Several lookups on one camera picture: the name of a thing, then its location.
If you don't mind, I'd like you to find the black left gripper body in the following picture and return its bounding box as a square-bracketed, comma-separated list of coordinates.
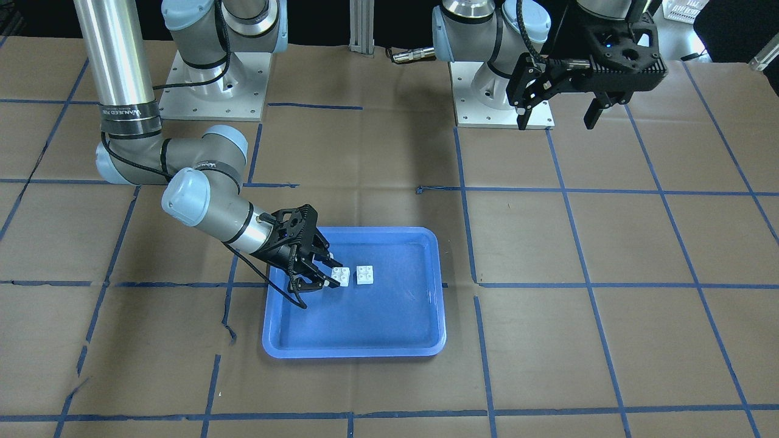
[572, 12, 668, 92]

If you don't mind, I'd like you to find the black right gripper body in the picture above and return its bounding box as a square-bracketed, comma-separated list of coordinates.
[251, 204, 318, 272]

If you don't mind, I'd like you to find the white block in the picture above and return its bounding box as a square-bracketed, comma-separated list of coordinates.
[355, 265, 374, 285]
[330, 266, 351, 287]

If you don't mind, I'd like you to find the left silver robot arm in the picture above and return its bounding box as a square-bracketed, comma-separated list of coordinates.
[432, 1, 668, 130]

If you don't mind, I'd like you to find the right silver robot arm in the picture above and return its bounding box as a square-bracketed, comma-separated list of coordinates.
[74, 1, 340, 294]

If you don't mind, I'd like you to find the blue plastic tray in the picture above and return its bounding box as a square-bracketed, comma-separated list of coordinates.
[262, 227, 446, 360]

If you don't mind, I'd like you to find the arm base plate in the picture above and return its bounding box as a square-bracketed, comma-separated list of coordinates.
[159, 52, 273, 122]
[449, 61, 518, 128]

